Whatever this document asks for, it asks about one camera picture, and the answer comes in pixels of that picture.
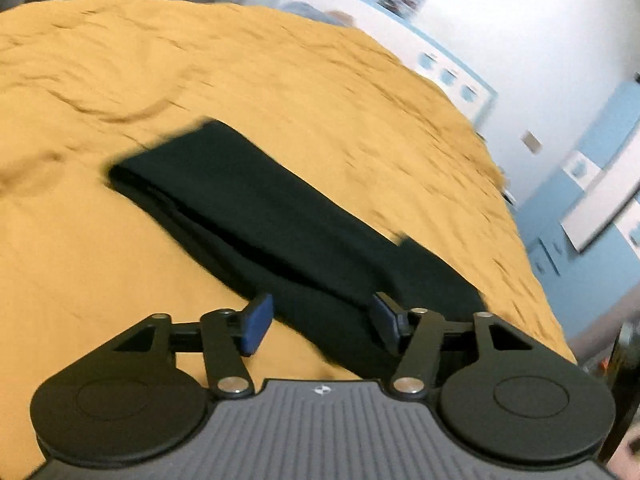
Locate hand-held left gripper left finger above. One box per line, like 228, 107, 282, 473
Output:
107, 292, 275, 400

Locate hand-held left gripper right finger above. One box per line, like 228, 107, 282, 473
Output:
371, 291, 538, 400

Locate black pants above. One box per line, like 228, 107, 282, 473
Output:
106, 117, 488, 381

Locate blue and white wardrobe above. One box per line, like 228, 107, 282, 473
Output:
515, 77, 640, 321

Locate white and blue headboard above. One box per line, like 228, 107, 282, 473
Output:
280, 0, 501, 128

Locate yellow quilted blanket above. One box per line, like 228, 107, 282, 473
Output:
0, 0, 578, 480

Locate blue pillow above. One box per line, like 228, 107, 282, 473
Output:
280, 1, 357, 27

